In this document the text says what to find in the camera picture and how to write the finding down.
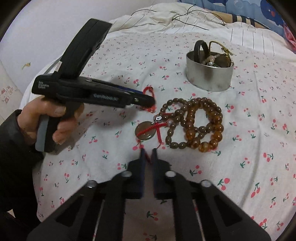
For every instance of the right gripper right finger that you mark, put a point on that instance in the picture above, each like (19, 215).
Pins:
(160, 180)

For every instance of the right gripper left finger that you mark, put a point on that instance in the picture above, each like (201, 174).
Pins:
(136, 181)

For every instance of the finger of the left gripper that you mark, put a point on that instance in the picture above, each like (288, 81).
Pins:
(142, 100)
(133, 92)

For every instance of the black left sleeve forearm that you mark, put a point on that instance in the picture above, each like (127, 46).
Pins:
(18, 198)

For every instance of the person's left hand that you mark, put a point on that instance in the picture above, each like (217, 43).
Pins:
(44, 122)

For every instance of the round silver metal tin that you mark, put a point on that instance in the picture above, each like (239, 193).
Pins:
(210, 78)

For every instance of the white striped duvet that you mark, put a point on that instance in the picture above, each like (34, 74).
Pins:
(149, 47)

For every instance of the striped tan pillow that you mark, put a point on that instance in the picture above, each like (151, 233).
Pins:
(227, 18)

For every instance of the blue whale bed bumper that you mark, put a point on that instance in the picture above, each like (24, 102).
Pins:
(259, 10)

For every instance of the pink crumpled cloth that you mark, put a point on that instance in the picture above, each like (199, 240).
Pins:
(289, 37)

